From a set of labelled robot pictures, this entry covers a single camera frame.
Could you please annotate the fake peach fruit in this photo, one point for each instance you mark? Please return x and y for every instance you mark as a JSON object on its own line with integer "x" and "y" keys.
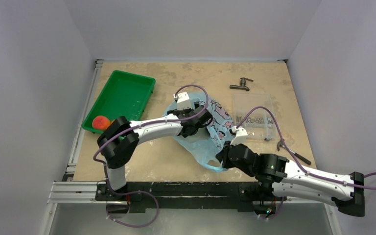
{"x": 101, "y": 123}

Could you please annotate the green plastic tray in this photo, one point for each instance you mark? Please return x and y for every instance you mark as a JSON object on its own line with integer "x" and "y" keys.
{"x": 124, "y": 94}

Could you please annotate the clear plastic screw box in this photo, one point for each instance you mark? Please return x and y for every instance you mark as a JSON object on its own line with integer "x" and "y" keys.
{"x": 259, "y": 124}

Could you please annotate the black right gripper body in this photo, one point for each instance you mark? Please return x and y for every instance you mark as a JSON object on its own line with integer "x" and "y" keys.
{"x": 226, "y": 155}

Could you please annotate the aluminium frame rail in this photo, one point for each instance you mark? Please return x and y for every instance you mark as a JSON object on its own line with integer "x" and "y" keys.
{"x": 68, "y": 191}

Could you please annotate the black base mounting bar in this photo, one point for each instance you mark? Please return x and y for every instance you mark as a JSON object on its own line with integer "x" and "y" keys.
{"x": 240, "y": 196}

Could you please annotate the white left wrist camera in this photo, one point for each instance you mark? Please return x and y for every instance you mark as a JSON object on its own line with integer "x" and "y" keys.
{"x": 183, "y": 101}

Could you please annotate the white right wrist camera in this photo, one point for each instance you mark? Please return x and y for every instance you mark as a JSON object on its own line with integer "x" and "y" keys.
{"x": 239, "y": 135}

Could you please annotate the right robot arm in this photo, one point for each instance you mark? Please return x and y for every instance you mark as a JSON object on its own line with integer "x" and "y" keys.
{"x": 281, "y": 177}

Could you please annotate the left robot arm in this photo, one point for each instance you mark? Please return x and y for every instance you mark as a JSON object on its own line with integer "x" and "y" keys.
{"x": 119, "y": 141}

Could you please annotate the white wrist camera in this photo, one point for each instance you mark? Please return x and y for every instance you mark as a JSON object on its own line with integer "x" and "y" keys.
{"x": 183, "y": 101}
{"x": 239, "y": 135}

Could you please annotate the light blue plastic bag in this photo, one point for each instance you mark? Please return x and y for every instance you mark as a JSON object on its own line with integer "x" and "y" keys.
{"x": 204, "y": 149}

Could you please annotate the dark metal faucet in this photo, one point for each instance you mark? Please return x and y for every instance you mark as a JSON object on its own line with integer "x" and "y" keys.
{"x": 242, "y": 85}

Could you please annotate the black handled pliers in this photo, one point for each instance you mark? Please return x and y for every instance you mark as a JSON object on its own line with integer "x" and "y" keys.
{"x": 298, "y": 156}

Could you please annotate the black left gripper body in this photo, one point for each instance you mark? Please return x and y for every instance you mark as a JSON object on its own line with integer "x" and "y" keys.
{"x": 186, "y": 111}

